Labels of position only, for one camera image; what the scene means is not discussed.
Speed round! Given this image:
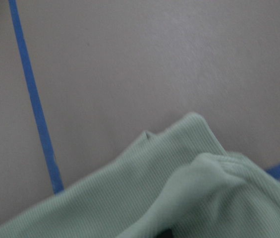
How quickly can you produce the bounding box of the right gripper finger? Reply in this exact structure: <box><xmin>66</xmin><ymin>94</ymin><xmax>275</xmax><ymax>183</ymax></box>
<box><xmin>157</xmin><ymin>229</ymin><xmax>173</xmax><ymax>238</ymax></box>

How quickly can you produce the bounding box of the olive green long-sleeve shirt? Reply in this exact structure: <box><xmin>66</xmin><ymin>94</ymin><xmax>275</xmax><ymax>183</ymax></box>
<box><xmin>0</xmin><ymin>114</ymin><xmax>280</xmax><ymax>238</ymax></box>

